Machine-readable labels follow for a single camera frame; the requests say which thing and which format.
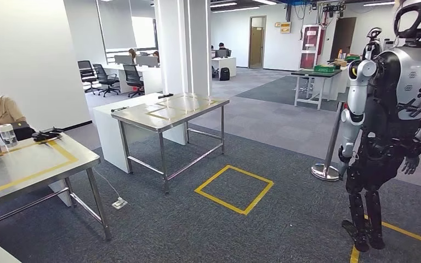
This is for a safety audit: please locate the black router with antennas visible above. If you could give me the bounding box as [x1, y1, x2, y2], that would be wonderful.
[31, 127, 65, 143]

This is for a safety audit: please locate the black zip case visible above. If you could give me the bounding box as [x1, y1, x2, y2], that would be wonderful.
[11, 121, 36, 141]

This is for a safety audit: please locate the red wall cabinet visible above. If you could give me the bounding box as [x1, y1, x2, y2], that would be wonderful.
[299, 24, 329, 70]

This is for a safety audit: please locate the steel table with yellow tape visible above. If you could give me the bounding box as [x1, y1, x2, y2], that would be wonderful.
[111, 92, 230, 195]
[0, 132, 113, 242]

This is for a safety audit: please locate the black office chair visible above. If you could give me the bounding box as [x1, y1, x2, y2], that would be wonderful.
[93, 64, 121, 98]
[122, 64, 145, 98]
[78, 60, 100, 96]

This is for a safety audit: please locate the white power strip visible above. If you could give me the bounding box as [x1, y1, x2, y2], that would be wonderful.
[93, 168, 128, 210]

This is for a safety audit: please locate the silver black humanoid robot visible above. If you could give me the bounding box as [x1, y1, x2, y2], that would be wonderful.
[337, 0, 421, 253]
[362, 27, 384, 61]

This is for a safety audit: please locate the white office desk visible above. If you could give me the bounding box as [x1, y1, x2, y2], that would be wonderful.
[211, 56, 237, 79]
[103, 63, 163, 95]

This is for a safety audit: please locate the brown door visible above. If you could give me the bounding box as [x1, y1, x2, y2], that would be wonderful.
[248, 15, 267, 70]

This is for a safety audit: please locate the chrome stanchion post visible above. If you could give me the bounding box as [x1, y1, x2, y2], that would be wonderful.
[311, 101, 344, 181]

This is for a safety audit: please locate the clear water bottle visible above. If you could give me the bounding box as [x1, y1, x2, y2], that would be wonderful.
[0, 123, 18, 148]

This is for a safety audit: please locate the white table with green top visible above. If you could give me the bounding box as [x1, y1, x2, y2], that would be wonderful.
[291, 68, 343, 111]

